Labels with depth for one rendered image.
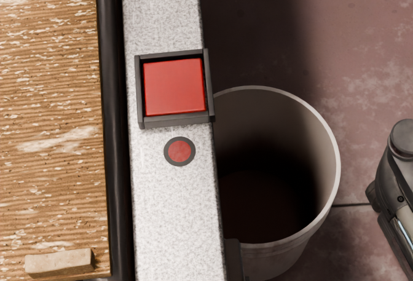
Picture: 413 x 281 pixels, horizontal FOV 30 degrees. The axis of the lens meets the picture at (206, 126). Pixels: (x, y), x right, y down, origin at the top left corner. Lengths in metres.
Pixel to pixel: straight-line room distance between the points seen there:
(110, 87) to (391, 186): 0.80
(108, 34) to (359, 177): 1.01
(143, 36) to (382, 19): 1.17
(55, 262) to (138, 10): 0.29
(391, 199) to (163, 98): 0.79
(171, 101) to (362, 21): 1.19
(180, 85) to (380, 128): 1.06
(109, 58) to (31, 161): 0.14
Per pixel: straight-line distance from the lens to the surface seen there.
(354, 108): 1.80
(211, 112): 0.75
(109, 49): 0.81
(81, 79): 0.78
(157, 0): 0.84
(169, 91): 0.77
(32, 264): 0.69
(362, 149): 1.76
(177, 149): 0.75
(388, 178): 1.48
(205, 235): 0.73
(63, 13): 0.82
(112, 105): 0.78
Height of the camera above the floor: 1.61
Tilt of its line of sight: 66 degrees down
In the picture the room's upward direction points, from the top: 6 degrees counter-clockwise
